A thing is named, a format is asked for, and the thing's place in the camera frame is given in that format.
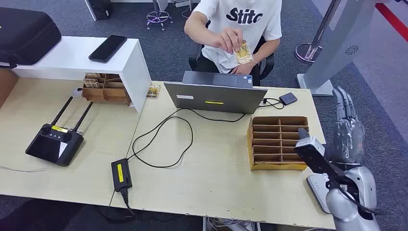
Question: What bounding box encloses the person's left hand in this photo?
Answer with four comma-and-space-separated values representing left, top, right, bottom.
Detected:
230, 62, 255, 76

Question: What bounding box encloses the person's right hand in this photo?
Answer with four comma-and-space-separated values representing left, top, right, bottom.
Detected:
213, 28, 243, 55

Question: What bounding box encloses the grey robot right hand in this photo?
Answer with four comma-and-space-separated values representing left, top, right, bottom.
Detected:
325, 86, 366, 167

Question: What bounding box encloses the large cardboard slotted organizer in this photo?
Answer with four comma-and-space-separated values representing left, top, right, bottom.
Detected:
247, 115, 310, 171

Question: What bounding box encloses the person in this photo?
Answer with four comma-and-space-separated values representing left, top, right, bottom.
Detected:
184, 0, 283, 87

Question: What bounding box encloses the black office chair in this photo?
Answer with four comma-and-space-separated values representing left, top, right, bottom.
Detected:
189, 20, 275, 86

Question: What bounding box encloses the grey laptop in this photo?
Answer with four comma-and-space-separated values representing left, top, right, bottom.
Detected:
164, 70, 268, 115

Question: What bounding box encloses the small black external drive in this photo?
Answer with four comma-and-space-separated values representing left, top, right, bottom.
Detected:
279, 92, 298, 106

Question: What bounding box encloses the chrome stool base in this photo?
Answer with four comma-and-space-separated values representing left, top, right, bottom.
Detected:
146, 0, 174, 32

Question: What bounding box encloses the grey kiosk stand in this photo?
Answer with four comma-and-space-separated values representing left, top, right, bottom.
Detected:
296, 0, 394, 97

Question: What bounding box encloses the black smartphone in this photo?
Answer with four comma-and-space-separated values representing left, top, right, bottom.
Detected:
88, 35, 128, 64

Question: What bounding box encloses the small cardboard organizer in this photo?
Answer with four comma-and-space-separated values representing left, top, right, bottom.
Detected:
82, 72, 132, 106

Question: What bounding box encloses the black cabinet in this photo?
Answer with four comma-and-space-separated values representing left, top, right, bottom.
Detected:
84, 0, 113, 21

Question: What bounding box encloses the white desk shelf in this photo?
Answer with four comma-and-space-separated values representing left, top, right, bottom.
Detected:
0, 36, 152, 113

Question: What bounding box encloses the black power adapter yellow label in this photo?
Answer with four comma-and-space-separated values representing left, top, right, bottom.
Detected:
111, 158, 133, 193

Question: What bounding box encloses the black carrying case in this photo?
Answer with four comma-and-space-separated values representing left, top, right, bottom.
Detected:
0, 7, 62, 69

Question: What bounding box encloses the black remote controller with antennas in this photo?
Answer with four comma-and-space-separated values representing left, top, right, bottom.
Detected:
25, 96, 94, 167

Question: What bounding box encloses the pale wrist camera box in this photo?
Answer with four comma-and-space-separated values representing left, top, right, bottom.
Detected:
293, 128, 346, 181

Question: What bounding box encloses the short black drive cable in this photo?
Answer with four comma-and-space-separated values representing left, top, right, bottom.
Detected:
258, 97, 285, 110

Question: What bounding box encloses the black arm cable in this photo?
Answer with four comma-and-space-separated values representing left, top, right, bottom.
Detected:
328, 178, 386, 215

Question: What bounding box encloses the chrome stanchion post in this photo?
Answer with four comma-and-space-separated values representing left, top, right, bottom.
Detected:
294, 0, 342, 64

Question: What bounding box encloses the black adapter cable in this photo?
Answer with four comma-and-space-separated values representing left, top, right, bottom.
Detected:
126, 108, 246, 168

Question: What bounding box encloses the white cable bundle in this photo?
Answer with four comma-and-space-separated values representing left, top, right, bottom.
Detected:
204, 217, 262, 231

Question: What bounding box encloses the black power cord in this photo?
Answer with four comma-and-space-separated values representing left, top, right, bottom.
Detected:
120, 188, 138, 218

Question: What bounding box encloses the thin white cable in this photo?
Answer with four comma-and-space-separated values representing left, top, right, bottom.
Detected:
0, 166, 49, 173

